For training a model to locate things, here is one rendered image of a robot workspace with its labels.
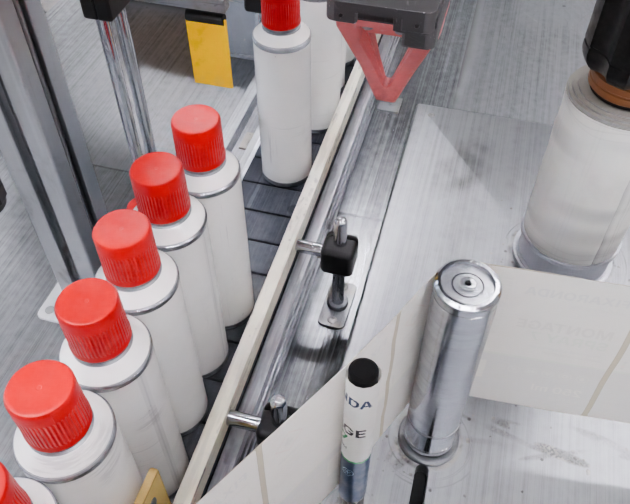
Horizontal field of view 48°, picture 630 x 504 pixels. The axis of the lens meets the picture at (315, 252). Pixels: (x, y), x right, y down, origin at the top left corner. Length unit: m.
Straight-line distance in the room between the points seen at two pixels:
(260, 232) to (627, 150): 0.33
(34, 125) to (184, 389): 0.22
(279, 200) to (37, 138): 0.26
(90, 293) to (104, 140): 0.52
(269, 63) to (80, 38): 0.50
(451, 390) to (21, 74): 0.35
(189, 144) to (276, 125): 0.21
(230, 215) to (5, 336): 0.29
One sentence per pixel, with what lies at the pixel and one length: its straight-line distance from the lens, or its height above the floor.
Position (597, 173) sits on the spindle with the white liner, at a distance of 0.57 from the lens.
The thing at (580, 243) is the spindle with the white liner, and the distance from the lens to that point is 0.62.
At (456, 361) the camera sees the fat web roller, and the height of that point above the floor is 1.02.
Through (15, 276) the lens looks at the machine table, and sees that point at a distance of 0.76.
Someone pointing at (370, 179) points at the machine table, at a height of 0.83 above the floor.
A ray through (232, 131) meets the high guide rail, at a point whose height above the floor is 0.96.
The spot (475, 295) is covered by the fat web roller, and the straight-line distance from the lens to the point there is 0.40.
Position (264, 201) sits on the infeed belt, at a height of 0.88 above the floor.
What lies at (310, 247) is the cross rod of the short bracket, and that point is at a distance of 0.62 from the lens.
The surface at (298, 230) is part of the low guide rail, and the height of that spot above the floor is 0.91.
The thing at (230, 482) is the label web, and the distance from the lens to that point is 0.35.
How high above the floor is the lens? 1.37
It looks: 48 degrees down
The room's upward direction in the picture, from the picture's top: straight up
